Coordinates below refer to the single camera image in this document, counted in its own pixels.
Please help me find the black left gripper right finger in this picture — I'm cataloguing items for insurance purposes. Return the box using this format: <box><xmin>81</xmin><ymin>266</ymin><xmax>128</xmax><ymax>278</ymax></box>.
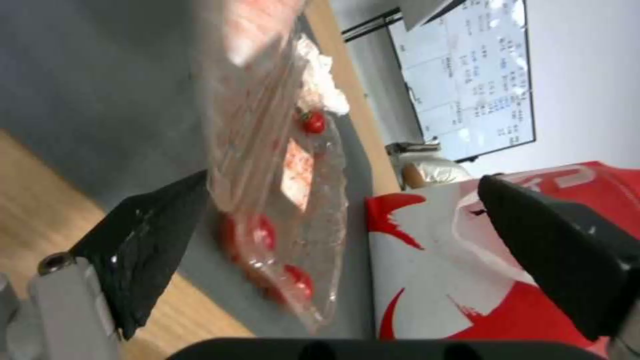
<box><xmin>477</xmin><ymin>174</ymin><xmax>640</xmax><ymax>360</ymax></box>

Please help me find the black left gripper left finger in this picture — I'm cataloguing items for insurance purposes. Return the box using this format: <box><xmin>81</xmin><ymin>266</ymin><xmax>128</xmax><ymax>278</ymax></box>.
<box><xmin>0</xmin><ymin>169</ymin><xmax>210</xmax><ymax>360</ymax></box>

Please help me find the clear plastic clamshell box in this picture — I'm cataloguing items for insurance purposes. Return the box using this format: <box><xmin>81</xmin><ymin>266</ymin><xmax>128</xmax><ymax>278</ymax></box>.
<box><xmin>202</xmin><ymin>0</ymin><xmax>350</xmax><ymax>336</ymax></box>

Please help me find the red and white takeout bag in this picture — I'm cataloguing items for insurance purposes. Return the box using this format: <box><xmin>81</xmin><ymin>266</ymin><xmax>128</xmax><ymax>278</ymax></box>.
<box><xmin>364</xmin><ymin>161</ymin><xmax>640</xmax><ymax>342</ymax></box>

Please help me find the silver foil bag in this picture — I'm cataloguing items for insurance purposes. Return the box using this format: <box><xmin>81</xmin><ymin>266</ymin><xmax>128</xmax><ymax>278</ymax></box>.
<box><xmin>385</xmin><ymin>141</ymin><xmax>474</xmax><ymax>190</ymax></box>

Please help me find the grey desk mat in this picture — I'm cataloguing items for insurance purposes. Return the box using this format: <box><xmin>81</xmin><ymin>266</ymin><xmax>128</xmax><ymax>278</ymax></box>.
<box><xmin>0</xmin><ymin>0</ymin><xmax>384</xmax><ymax>340</ymax></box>

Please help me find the small red cherry tomato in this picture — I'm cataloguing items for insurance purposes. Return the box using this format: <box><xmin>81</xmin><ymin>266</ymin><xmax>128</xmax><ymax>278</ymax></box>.
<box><xmin>298</xmin><ymin>108</ymin><xmax>327</xmax><ymax>134</ymax></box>

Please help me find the crumpled white tissue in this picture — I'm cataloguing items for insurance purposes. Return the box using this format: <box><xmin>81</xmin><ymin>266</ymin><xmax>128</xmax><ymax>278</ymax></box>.
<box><xmin>294</xmin><ymin>32</ymin><xmax>351</xmax><ymax>115</ymax></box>

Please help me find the whiteboard with black frame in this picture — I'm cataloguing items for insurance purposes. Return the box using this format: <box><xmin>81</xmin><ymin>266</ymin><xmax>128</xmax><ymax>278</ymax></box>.
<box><xmin>341</xmin><ymin>0</ymin><xmax>538</xmax><ymax>163</ymax></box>

